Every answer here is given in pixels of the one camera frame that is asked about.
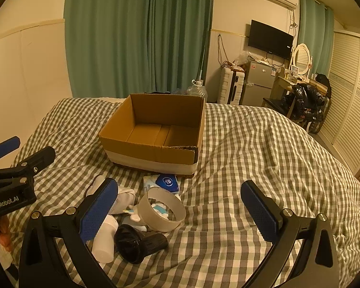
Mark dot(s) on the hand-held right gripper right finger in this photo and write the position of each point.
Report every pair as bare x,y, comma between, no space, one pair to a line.
259,209

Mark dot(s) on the green checkered blanket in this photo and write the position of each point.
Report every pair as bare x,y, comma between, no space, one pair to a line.
243,144

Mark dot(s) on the small grey fridge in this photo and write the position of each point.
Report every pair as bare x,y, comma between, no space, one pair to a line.
258,84

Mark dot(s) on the white blue toothpaste tube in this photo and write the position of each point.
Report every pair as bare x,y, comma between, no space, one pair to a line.
160,208

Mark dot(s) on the black plastic bags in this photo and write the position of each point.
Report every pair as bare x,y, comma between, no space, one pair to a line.
309,93

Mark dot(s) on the black wall television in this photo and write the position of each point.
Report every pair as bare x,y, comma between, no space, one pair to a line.
270,40

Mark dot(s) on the white cloth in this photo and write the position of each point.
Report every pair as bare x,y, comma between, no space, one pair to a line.
124,197

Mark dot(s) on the brown cardboard box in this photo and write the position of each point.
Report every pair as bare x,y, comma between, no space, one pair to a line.
150,154

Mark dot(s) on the white plastic tube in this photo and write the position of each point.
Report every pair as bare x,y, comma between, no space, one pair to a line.
97,183

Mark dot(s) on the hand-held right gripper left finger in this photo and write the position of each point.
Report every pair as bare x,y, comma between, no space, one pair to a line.
98,211

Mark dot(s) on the dark seat chair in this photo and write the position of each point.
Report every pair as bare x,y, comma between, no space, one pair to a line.
273,103

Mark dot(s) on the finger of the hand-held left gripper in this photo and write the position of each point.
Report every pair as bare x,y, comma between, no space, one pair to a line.
40,157
7,146

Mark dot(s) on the white plastic bottle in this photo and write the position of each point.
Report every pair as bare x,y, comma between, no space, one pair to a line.
103,246

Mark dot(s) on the black handbag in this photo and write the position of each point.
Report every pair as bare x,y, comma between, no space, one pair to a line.
322,80

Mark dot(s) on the clear plastic bag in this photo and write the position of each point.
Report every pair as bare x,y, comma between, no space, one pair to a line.
243,58

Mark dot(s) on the oval white vanity mirror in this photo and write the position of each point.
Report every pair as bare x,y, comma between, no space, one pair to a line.
302,57

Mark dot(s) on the black plastic nozzle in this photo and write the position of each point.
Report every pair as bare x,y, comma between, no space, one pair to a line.
138,244

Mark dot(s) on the narrow green curtain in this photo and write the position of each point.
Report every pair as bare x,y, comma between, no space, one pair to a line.
318,36

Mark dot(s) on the small white blue toy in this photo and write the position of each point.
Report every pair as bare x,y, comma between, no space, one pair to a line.
135,216

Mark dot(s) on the orange and white packet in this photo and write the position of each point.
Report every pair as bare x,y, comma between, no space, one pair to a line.
4,235

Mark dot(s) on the white suitcase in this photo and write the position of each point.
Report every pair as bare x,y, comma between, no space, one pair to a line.
228,85

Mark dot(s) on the white dressing table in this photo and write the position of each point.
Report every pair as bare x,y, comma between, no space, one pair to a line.
283,85

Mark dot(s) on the white tape roll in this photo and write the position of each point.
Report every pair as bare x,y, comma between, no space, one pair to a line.
172,204

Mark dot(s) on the clear water jug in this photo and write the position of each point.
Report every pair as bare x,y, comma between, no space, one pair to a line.
198,91

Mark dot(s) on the white louvered wardrobe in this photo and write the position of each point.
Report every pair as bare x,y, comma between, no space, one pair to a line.
351,96

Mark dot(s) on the large green curtain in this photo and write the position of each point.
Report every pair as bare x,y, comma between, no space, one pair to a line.
123,36

